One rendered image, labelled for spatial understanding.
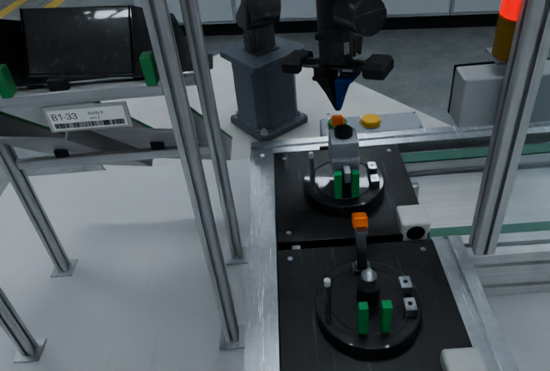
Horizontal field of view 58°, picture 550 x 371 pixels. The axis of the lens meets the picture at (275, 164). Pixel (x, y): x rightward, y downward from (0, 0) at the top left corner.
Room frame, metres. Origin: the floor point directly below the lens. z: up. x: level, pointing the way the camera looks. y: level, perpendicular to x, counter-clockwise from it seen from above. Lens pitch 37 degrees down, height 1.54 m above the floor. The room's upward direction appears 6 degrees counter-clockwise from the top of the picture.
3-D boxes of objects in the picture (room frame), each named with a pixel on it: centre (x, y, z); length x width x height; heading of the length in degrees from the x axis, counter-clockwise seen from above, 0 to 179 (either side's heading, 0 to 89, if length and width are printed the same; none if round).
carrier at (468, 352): (0.41, -0.10, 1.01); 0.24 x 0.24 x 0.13; 87
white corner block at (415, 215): (0.56, -0.21, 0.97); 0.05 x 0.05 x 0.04; 87
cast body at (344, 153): (0.65, -0.11, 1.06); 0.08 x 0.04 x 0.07; 178
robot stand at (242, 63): (1.08, 0.00, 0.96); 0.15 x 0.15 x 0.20; 34
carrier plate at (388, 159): (0.66, -0.11, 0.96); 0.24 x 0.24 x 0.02; 87
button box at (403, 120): (0.87, -0.21, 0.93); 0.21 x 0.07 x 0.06; 87
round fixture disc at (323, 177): (0.66, -0.11, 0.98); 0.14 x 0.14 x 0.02
